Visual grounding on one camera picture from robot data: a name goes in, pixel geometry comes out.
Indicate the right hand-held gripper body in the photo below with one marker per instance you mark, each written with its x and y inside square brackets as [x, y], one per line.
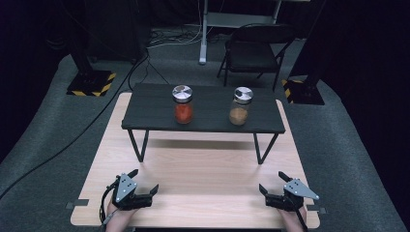
[295, 191]

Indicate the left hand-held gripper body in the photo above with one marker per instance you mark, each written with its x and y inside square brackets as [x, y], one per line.
[125, 190]

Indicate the glass jar of brown spice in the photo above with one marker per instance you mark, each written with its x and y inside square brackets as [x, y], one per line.
[238, 116]

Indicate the glass jar of red spice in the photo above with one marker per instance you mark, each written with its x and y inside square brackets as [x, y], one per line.
[183, 112]

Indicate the black shelf with metal legs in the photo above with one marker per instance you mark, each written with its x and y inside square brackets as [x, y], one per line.
[209, 106]

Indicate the person's right hand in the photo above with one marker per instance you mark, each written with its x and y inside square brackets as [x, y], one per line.
[293, 222]

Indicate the person's left hand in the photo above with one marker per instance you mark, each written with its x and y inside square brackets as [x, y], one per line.
[117, 220]

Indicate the grey tape strip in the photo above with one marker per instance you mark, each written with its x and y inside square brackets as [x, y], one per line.
[77, 203]
[316, 209]

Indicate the black stand with striped base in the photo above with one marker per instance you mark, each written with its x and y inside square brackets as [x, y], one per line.
[304, 92]
[90, 82]

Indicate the black folding chair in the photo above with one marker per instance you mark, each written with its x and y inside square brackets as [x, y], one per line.
[251, 56]

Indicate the black cabinet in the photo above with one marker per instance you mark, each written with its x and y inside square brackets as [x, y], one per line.
[116, 29]

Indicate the white desk frame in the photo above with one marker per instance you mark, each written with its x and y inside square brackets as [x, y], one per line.
[203, 38]

